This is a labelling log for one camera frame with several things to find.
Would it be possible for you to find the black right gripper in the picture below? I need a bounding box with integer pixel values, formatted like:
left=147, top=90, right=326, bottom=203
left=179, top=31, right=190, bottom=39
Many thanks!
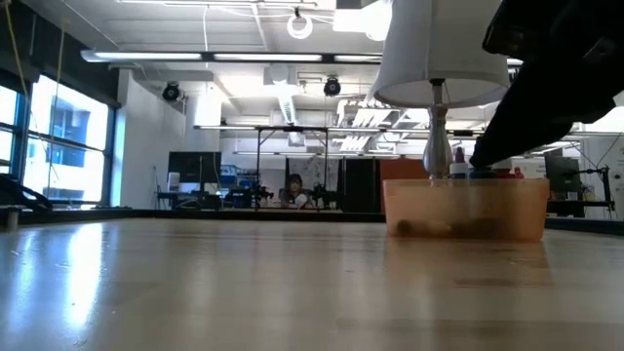
left=468, top=0, right=624, bottom=170

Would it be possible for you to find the large red food colouring bottle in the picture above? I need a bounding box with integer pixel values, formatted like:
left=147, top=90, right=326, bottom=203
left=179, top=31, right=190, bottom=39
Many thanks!
left=490, top=156, right=516, bottom=180

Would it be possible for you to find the large purple food colouring bottle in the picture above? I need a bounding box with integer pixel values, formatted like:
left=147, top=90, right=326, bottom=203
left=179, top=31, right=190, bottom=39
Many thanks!
left=448, top=145, right=470, bottom=179

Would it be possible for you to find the orange translucent plastic bin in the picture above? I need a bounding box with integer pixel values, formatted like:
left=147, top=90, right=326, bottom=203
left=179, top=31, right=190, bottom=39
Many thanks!
left=382, top=177, right=551, bottom=244

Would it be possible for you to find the black monitor on arm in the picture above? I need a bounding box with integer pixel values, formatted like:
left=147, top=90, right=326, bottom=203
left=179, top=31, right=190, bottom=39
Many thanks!
left=544, top=154, right=581, bottom=192

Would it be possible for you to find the white shade table lamp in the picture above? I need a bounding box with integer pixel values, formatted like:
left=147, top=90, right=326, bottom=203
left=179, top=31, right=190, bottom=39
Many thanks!
left=372, top=0, right=512, bottom=180

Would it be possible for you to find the orange background panel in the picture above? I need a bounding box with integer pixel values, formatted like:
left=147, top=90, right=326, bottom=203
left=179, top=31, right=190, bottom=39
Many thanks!
left=379, top=156, right=430, bottom=180

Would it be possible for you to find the person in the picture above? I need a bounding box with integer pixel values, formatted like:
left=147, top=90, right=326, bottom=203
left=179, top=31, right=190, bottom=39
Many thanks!
left=280, top=173, right=313, bottom=210

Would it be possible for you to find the long ceiling light bar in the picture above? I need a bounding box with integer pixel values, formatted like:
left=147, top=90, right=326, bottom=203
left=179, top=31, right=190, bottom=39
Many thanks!
left=80, top=48, right=384, bottom=64

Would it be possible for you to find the black background monitor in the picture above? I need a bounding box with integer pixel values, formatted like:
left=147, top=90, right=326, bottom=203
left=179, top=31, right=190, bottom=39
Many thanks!
left=168, top=152, right=222, bottom=186

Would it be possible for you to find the large blue-framed window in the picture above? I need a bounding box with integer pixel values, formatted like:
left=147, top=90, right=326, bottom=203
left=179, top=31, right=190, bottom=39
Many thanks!
left=0, top=75, right=116, bottom=209

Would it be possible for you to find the black background workstation frame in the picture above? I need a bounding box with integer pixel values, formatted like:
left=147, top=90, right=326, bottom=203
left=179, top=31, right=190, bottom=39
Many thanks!
left=254, top=125, right=331, bottom=212

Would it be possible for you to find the white ceiling air duct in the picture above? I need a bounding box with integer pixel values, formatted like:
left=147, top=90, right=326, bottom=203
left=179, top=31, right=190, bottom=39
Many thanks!
left=262, top=62, right=306, bottom=126

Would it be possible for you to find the thin yellow hanging cord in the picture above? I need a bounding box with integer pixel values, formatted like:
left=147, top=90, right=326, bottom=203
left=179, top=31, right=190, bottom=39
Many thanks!
left=2, top=4, right=28, bottom=101

